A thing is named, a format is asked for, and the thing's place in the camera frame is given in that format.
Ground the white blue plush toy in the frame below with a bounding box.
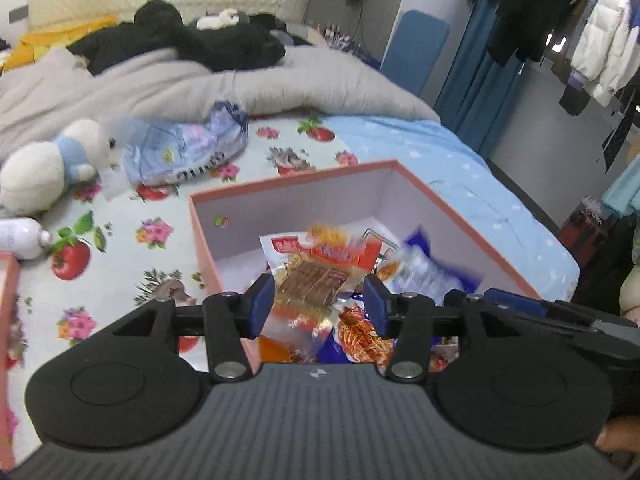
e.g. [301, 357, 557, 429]
[0, 119, 118, 216]

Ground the white black plush toy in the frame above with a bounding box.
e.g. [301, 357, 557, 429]
[196, 8, 251, 31]

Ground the floral fruit print mat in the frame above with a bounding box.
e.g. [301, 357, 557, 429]
[0, 115, 401, 376]

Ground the hanging black jacket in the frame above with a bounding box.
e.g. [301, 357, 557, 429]
[487, 0, 588, 68]

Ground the light blue bedsheet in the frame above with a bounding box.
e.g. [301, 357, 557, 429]
[320, 115, 581, 301]

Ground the pink cardboard box lid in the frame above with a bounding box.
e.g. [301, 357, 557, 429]
[0, 252, 21, 461]

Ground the blue padded board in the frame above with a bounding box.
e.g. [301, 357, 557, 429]
[380, 9, 450, 96]

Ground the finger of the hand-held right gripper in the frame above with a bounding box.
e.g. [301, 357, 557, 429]
[487, 287, 606, 333]

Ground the grey duvet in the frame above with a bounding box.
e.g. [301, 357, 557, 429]
[0, 45, 441, 161]

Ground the red label dried strips packet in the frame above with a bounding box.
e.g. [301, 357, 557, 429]
[260, 225, 368, 361]

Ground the black clothing pile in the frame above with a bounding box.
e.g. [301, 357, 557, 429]
[67, 0, 287, 75]

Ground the shiny red snack packet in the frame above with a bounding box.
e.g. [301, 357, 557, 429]
[430, 342, 460, 372]

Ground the person's right hand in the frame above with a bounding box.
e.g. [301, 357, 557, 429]
[597, 417, 640, 461]

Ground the deep pink cardboard box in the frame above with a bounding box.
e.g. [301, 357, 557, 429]
[188, 159, 543, 376]

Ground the cluttered side table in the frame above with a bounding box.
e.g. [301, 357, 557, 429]
[305, 22, 381, 68]

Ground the hanging white puffer jacket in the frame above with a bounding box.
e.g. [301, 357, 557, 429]
[570, 0, 640, 108]

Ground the white spray bottle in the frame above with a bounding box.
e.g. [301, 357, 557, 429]
[0, 217, 52, 261]

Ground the red suitcase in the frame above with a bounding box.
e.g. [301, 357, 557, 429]
[557, 195, 613, 256]

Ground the orange shreds print snack packet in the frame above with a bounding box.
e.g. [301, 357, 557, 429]
[335, 302, 401, 376]

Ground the light blue hanging cloth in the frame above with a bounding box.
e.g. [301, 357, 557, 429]
[600, 155, 640, 221]

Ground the yellow pillow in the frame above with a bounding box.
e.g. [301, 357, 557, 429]
[0, 15, 118, 73]

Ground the blue curtain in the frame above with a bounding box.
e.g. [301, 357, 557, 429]
[432, 0, 531, 161]

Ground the crumpled blue plastic bag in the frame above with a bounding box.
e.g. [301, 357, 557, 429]
[100, 100, 250, 201]

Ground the blue snack packet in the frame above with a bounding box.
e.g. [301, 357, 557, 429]
[395, 227, 483, 306]

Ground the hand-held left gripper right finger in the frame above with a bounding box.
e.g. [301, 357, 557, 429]
[363, 275, 501, 383]

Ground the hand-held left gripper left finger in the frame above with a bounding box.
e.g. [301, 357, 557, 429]
[112, 274, 277, 383]

